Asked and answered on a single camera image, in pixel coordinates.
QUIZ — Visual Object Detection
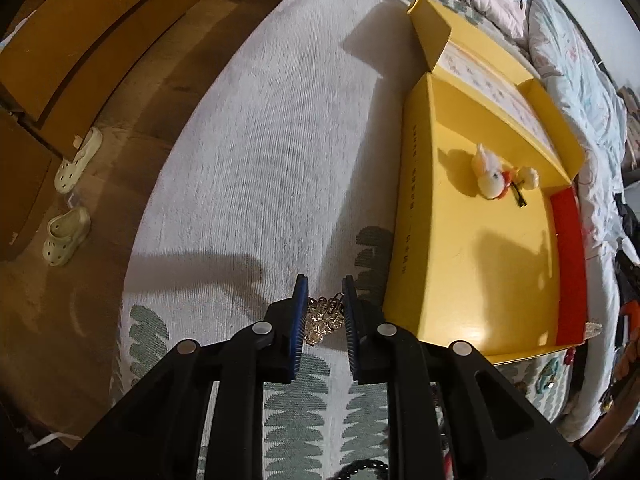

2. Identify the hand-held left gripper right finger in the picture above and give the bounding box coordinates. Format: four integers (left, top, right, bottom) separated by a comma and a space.
341, 275, 591, 480

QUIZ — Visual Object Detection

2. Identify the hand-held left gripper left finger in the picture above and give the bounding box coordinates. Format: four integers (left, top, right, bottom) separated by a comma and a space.
57, 274, 310, 480

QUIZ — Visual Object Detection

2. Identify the gold chain necklace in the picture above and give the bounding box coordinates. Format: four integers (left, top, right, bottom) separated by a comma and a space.
305, 295, 347, 347

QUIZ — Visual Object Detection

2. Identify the yellow cardboard box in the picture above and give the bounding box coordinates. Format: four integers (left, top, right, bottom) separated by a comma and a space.
382, 0, 591, 365

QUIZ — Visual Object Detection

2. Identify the black coil hair tie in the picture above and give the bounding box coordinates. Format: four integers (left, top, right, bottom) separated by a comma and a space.
337, 457, 391, 480

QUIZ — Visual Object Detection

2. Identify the white leaf patterned blanket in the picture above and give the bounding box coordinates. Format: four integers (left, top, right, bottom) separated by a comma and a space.
112, 0, 576, 480

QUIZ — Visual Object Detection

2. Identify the plush chick hair clip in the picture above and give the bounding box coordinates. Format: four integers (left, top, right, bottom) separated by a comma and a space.
470, 142, 541, 208

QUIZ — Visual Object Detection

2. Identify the cream perforated slipper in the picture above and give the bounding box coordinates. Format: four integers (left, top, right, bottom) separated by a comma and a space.
54, 127, 103, 195
42, 206, 92, 267

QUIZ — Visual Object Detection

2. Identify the pale printed quilt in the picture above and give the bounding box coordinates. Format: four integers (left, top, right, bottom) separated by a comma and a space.
430, 0, 632, 261

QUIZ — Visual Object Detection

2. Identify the wooden wardrobe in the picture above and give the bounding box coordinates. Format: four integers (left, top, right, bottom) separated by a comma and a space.
0, 0, 231, 261

